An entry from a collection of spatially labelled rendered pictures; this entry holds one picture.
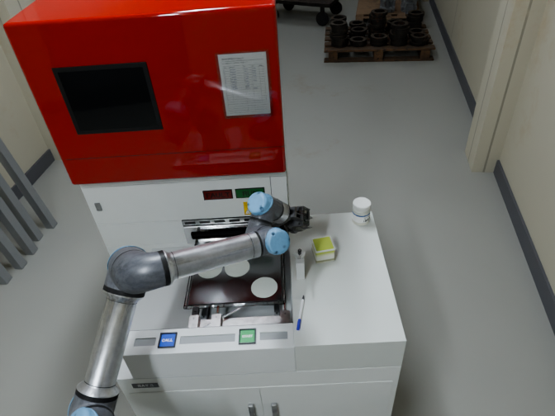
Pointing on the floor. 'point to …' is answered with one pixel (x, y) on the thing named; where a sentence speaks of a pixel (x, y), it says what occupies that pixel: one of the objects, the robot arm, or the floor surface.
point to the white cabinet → (268, 394)
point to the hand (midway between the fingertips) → (303, 225)
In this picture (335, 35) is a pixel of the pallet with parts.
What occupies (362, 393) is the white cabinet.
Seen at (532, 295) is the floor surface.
